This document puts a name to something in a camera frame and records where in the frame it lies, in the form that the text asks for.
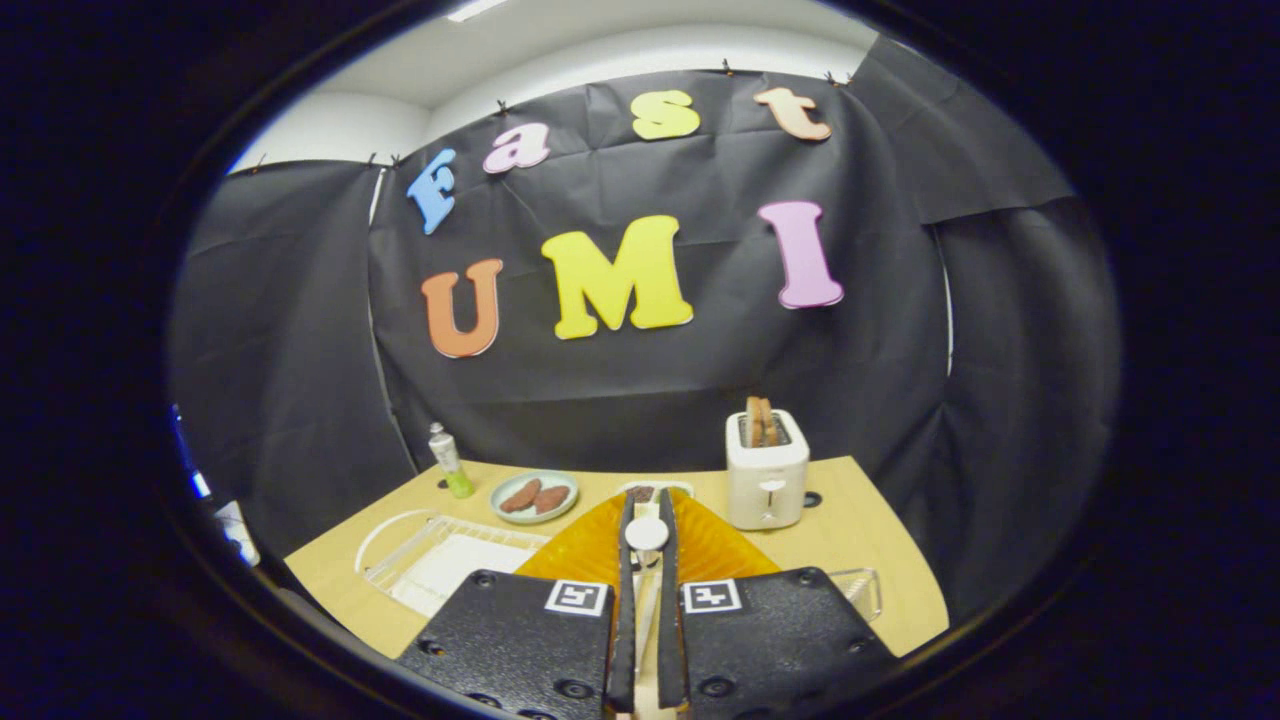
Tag white drip tray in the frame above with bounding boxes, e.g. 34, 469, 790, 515
390, 535, 546, 617

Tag toast slices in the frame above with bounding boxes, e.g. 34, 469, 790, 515
745, 396, 784, 448

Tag green and white tube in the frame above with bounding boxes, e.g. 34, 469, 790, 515
428, 422, 476, 499

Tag white toaster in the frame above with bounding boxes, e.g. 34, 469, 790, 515
726, 408, 811, 531

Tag teal plate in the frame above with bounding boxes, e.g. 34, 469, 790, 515
490, 470, 580, 525

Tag metal wire basket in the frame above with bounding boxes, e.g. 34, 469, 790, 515
825, 567, 884, 623

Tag blue and white object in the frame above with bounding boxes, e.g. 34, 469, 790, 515
170, 405, 261, 567

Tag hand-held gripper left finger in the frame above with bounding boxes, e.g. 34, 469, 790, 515
395, 488, 639, 719

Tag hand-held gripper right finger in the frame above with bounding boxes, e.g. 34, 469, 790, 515
658, 488, 900, 719

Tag white wire dish rack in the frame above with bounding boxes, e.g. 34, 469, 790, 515
355, 508, 553, 619

